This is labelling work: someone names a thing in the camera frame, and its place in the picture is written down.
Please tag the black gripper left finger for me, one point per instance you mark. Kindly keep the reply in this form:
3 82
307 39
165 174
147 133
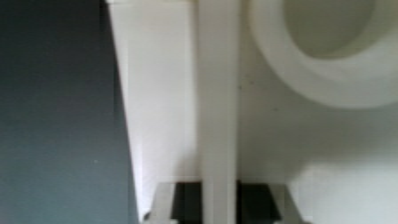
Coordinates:
177 207

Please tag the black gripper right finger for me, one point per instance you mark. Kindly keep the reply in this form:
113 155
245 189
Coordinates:
266 205

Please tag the white square tabletop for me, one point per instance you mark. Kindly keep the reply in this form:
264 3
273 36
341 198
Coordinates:
298 96

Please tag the white U-shaped fence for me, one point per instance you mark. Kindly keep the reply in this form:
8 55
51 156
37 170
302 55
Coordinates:
154 29

